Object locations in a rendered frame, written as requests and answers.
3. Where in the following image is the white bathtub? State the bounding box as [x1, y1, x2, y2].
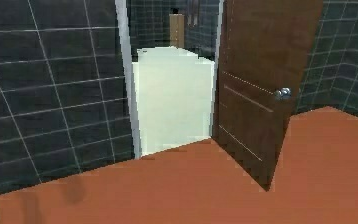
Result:
[131, 46, 217, 158]

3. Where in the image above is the dark brown wooden room door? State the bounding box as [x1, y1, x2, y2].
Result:
[211, 0, 325, 193]

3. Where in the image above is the light wooden cabinet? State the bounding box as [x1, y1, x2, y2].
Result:
[168, 13, 186, 49]

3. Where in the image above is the silver round door knob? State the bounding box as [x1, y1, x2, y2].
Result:
[274, 87, 293, 101]

